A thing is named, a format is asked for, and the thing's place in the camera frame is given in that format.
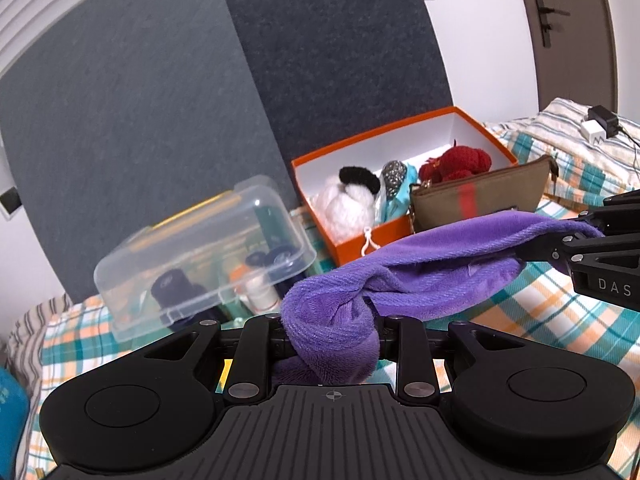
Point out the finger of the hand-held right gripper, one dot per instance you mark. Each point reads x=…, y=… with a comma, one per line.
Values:
x=622, y=215
x=550, y=249

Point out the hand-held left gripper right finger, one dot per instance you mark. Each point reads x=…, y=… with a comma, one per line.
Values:
x=405, y=340

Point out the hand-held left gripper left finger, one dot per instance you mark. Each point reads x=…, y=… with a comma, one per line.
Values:
x=260, y=340

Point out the purple towel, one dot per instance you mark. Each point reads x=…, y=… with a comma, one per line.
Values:
x=425, y=270

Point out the red plush toy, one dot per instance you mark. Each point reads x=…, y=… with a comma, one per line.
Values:
x=460, y=160

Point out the white fluffy ball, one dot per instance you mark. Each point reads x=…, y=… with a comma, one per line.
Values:
x=345, y=210

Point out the black fluffy puff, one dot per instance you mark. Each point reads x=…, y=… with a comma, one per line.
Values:
x=357, y=176

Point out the orange cardboard box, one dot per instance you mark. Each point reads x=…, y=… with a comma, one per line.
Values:
x=400, y=140

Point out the olive pouch with red stripe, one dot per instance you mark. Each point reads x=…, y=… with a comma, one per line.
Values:
x=500, y=195

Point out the white charger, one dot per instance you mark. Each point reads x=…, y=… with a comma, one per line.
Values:
x=593, y=131

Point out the striped cloth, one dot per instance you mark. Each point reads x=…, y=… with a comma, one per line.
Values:
x=565, y=130

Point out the clear plastic storage box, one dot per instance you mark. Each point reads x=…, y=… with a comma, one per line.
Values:
x=200, y=240

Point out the brown door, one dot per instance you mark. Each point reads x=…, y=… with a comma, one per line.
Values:
x=570, y=75

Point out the grey striped pillow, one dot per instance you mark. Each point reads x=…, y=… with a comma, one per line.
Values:
x=35, y=330

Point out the teal bag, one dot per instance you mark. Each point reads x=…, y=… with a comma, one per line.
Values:
x=12, y=410

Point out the dark grey headboard panel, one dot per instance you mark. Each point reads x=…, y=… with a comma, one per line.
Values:
x=340, y=60

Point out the black wall socket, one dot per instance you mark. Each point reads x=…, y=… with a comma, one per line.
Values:
x=9, y=202

